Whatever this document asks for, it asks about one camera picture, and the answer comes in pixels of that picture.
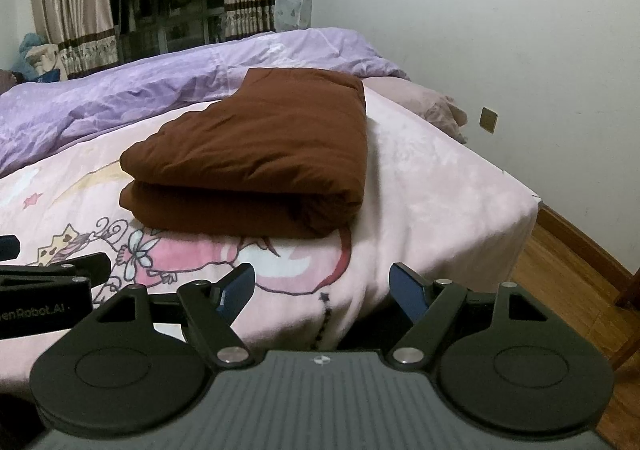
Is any brown jacket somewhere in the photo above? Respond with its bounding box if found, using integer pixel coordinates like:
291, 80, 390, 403
119, 68, 369, 237

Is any wooden baseboard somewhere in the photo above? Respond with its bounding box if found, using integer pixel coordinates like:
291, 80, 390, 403
536, 204, 637, 283

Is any pink printed blanket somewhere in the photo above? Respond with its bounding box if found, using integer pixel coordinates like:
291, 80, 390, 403
0, 86, 540, 396

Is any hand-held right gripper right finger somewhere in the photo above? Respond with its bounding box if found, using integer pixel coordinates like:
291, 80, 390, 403
387, 263, 551, 371

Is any wooden furniture leg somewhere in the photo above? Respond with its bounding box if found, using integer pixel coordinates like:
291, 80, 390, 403
613, 267, 640, 373

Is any small wall socket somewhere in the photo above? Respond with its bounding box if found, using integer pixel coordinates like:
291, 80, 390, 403
478, 106, 499, 135

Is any blue plush toy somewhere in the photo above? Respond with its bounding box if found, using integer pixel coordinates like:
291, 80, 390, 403
17, 32, 62, 82

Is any purple duvet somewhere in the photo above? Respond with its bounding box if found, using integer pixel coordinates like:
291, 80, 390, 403
0, 27, 411, 175

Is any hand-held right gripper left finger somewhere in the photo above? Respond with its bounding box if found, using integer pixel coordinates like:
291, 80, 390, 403
92, 263, 257, 369

